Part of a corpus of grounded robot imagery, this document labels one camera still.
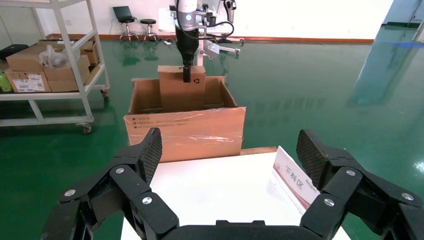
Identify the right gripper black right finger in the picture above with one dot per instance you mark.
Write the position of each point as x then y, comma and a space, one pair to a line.
351, 198

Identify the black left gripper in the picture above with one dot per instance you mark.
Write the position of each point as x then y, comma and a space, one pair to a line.
188, 43

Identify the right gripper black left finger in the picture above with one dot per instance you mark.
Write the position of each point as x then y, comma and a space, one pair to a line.
122, 195

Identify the small cardboard box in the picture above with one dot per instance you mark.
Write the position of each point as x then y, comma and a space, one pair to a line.
179, 94

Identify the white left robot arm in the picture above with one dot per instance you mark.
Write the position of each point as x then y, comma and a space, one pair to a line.
187, 10

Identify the large open cardboard box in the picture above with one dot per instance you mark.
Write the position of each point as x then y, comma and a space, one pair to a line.
185, 132

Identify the brown cardboard storage box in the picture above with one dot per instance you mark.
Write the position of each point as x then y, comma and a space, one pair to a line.
23, 59
90, 54
66, 82

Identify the cardboard box with white labels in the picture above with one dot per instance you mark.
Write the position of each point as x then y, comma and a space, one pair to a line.
30, 82

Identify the white desk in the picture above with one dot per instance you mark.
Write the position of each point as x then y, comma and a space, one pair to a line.
165, 20

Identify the white acrylic sign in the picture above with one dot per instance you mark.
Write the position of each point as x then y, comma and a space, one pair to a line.
291, 179

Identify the black round stool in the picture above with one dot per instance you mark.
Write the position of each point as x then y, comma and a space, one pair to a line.
127, 21
148, 22

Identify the black laptop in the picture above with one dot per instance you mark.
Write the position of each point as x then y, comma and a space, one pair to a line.
122, 12

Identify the white wheeled shelf cart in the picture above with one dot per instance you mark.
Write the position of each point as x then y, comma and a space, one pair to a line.
39, 121

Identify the clear plastic bag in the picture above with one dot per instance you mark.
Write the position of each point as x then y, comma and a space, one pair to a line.
53, 58

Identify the green bottle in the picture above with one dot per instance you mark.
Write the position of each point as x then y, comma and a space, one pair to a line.
5, 84

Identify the black case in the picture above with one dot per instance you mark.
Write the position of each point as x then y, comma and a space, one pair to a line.
13, 51

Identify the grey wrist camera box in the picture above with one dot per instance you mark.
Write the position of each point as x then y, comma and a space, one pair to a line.
212, 50

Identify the silver camera bracket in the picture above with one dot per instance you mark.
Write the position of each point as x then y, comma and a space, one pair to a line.
202, 38

